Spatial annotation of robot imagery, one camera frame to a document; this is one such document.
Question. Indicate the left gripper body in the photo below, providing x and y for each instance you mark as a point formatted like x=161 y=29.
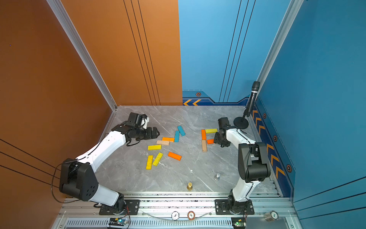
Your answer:
x=146 y=134

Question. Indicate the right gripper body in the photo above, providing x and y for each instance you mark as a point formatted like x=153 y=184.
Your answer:
x=218 y=139

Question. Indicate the yellow block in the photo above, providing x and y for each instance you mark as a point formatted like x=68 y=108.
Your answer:
x=149 y=162
x=157 y=159
x=211 y=131

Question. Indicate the beige block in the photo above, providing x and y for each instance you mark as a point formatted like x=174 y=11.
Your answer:
x=162 y=142
x=204 y=146

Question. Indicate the teal block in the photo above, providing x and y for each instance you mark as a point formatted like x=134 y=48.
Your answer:
x=181 y=130
x=177 y=136

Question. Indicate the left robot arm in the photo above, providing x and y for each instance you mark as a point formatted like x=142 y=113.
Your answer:
x=78 y=179

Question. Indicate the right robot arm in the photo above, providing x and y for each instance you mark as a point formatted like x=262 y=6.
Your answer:
x=253 y=168

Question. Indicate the yellow block horizontal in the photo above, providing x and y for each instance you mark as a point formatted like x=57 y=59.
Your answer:
x=154 y=147

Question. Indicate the black microphone on stand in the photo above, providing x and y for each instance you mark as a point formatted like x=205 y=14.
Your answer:
x=242 y=122

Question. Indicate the light orange block centre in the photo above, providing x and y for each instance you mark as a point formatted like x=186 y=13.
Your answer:
x=168 y=139

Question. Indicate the yellow block tilted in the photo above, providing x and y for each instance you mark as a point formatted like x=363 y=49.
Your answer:
x=157 y=159

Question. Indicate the silver weight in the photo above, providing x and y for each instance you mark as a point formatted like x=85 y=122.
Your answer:
x=217 y=176

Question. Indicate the brass weight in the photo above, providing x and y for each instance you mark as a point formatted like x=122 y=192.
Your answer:
x=189 y=186

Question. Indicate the copper round token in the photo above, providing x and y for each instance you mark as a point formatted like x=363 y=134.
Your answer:
x=191 y=215

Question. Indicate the right green circuit board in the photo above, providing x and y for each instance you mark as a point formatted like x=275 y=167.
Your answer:
x=238 y=223

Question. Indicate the green circuit board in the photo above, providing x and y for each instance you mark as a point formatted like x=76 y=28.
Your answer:
x=238 y=223
x=118 y=223

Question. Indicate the white round token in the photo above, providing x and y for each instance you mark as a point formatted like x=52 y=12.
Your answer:
x=175 y=215

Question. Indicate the left green circuit board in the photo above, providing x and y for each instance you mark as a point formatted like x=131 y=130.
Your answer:
x=118 y=223

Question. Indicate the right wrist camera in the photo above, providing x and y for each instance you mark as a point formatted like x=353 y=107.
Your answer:
x=223 y=123

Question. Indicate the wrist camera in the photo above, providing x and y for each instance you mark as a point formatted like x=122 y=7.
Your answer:
x=137 y=120
x=223 y=123

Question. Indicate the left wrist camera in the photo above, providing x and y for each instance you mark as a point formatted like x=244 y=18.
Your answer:
x=137 y=120

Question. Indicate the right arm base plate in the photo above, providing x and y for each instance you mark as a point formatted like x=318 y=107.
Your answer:
x=228 y=207

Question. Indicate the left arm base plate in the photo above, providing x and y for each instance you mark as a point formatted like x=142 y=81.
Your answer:
x=131 y=207

